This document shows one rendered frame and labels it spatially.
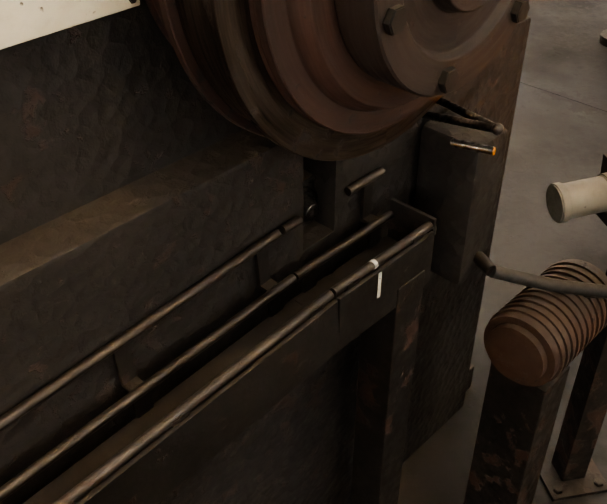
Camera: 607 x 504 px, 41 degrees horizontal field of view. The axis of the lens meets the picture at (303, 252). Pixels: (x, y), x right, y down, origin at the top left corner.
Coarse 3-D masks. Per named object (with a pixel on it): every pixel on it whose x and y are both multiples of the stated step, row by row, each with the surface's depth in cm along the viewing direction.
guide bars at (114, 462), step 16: (432, 224) 107; (400, 240) 104; (416, 240) 105; (384, 256) 101; (368, 272) 99; (336, 288) 96; (320, 304) 94; (288, 320) 92; (304, 320) 93; (272, 336) 90; (256, 352) 89; (240, 368) 87; (208, 384) 85; (224, 384) 88; (192, 400) 84; (176, 416) 83; (144, 432) 81; (160, 432) 82; (128, 448) 80; (144, 448) 82; (112, 464) 78; (96, 480) 77; (64, 496) 76; (80, 496) 76
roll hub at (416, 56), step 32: (352, 0) 66; (384, 0) 65; (416, 0) 70; (448, 0) 70; (480, 0) 74; (512, 0) 80; (352, 32) 68; (384, 32) 67; (416, 32) 72; (448, 32) 76; (480, 32) 79; (384, 64) 69; (416, 64) 72; (448, 64) 76; (480, 64) 81
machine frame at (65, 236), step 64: (0, 64) 69; (64, 64) 73; (128, 64) 78; (512, 64) 125; (0, 128) 71; (64, 128) 76; (128, 128) 82; (192, 128) 88; (0, 192) 74; (64, 192) 79; (128, 192) 84; (192, 192) 84; (256, 192) 92; (320, 192) 106; (384, 192) 113; (0, 256) 75; (64, 256) 75; (128, 256) 82; (192, 256) 89; (0, 320) 73; (64, 320) 79; (128, 320) 85; (192, 320) 93; (256, 320) 103; (448, 320) 149; (0, 384) 76; (320, 384) 123; (448, 384) 163; (0, 448) 80; (256, 448) 117; (320, 448) 132
